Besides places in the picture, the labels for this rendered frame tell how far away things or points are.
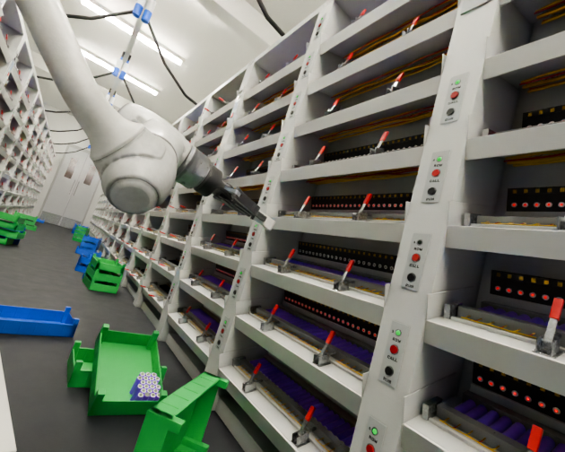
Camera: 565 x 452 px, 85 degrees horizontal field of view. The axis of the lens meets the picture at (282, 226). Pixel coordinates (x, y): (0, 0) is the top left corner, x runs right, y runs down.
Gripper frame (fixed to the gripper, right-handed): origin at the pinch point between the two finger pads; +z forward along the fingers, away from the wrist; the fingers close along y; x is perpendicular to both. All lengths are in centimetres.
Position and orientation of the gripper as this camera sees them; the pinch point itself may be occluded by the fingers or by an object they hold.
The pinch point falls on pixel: (263, 220)
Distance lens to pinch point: 84.8
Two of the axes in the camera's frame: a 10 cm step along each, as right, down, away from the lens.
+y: 5.7, 0.5, -8.2
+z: 6.9, 5.1, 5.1
